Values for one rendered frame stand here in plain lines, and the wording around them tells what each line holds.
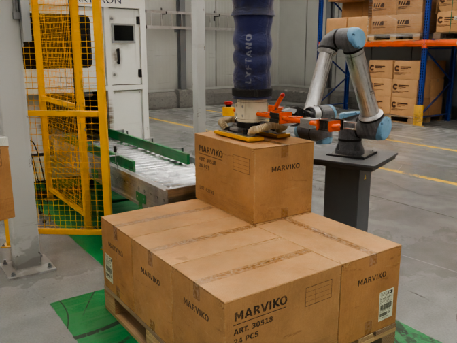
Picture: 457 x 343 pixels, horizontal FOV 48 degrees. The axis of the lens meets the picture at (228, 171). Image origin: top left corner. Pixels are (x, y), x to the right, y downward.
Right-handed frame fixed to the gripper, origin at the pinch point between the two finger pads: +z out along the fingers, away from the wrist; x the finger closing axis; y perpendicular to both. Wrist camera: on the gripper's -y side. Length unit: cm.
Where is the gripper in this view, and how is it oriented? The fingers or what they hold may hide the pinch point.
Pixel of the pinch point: (283, 117)
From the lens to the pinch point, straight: 271.3
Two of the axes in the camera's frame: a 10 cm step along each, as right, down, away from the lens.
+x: 0.0, -9.7, -2.3
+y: -5.7, -1.9, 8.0
